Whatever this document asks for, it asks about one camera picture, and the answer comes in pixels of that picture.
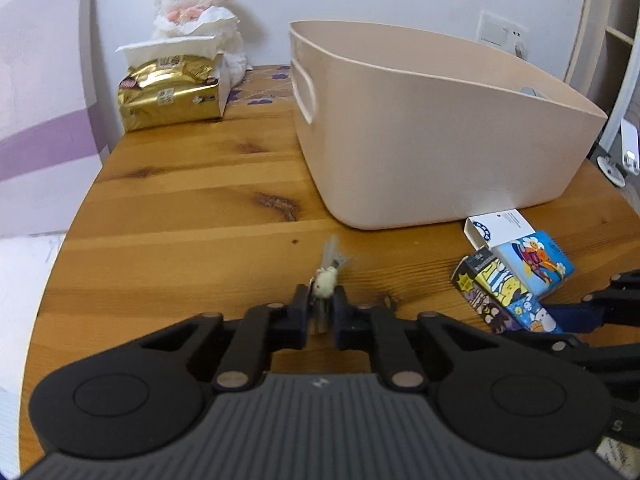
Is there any gold tissue pack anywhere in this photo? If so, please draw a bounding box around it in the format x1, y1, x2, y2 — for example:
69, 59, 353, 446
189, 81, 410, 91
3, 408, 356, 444
116, 36, 231, 132

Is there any pink purple headboard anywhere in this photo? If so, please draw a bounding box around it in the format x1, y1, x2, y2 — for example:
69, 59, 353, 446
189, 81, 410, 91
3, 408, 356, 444
1, 0, 110, 237

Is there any yellow black cartoon box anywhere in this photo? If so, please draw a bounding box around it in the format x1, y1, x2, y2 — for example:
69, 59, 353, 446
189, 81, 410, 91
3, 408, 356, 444
450, 248, 562, 334

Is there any purple patterned table mat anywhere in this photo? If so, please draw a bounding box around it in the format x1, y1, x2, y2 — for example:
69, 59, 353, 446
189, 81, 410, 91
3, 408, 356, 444
228, 65, 294, 105

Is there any beige plastic storage basket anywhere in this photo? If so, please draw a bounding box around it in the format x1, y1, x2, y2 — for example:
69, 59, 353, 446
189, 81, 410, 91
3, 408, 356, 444
288, 20, 606, 230

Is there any white blue small box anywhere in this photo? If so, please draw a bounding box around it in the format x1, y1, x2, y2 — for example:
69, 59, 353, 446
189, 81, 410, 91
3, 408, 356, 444
463, 209, 535, 249

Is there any white plush bunny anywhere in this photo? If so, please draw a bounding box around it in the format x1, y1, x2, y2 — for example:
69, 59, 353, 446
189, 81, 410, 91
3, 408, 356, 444
152, 0, 248, 87

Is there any white wall switch socket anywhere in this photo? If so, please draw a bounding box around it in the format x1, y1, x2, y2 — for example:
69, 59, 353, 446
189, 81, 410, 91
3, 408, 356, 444
475, 10, 529, 61

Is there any blue cartoon card box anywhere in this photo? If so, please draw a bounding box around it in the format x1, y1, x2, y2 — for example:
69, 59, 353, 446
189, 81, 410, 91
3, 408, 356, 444
492, 231, 575, 299

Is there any white camera stand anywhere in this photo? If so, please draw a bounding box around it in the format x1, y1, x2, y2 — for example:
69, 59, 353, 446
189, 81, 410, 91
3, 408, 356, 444
597, 118, 639, 188

